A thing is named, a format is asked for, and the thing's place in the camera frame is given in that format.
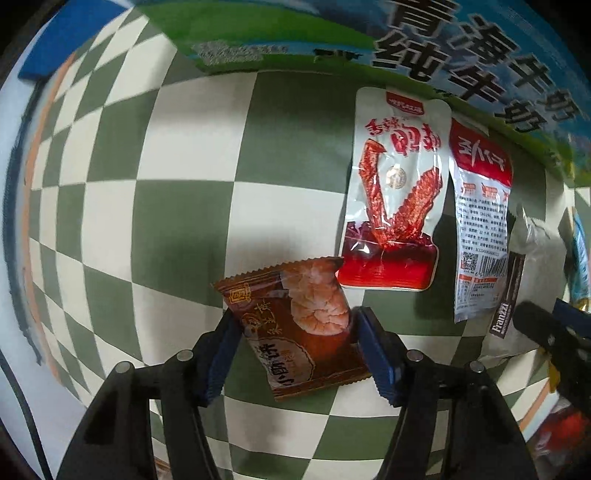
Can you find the white red meat packet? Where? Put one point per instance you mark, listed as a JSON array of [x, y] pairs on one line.
[[397, 184]]

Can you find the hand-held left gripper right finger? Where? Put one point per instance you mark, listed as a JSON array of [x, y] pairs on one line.
[[376, 360]]

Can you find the white biscuit packet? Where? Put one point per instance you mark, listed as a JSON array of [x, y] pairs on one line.
[[531, 277]]

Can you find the blue white snack packet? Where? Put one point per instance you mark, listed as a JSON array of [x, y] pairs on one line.
[[582, 258]]

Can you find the green checkered tablecloth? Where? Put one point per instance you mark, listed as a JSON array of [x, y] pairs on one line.
[[184, 207]]

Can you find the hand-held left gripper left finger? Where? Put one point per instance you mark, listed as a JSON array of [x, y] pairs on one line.
[[221, 364]]

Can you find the printed cardboard box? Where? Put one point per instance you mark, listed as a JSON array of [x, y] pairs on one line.
[[286, 27]]

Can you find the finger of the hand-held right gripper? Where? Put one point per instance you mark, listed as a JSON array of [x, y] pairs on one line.
[[575, 310], [545, 332]]

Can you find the brown snack packet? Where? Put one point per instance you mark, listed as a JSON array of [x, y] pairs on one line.
[[300, 341]]

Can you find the red label white packet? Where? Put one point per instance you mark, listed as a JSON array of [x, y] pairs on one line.
[[480, 221]]

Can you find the blue cushion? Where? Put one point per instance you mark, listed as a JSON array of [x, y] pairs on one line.
[[60, 50]]

